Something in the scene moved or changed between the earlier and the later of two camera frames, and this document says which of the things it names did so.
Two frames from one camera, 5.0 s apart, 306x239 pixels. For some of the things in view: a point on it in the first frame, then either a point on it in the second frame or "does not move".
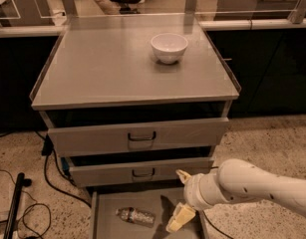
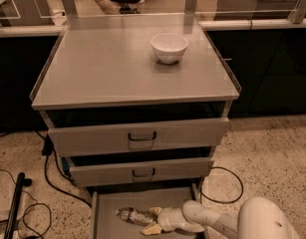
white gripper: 194,191 -> 166,218
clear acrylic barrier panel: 147,7 does not move
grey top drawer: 147,136 does not move
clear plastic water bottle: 143,218 does not move
